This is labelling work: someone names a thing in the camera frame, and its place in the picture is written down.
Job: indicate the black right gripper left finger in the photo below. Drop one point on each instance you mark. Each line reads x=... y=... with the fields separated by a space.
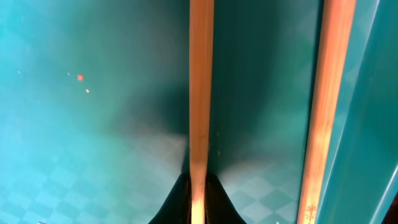
x=177 y=206

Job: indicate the wooden chopstick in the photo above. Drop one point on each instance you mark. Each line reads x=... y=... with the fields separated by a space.
x=337 y=19
x=200 y=75

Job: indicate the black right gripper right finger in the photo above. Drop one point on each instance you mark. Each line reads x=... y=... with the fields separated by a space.
x=218 y=207

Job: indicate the teal serving tray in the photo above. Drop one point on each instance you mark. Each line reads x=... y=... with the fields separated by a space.
x=95 y=111

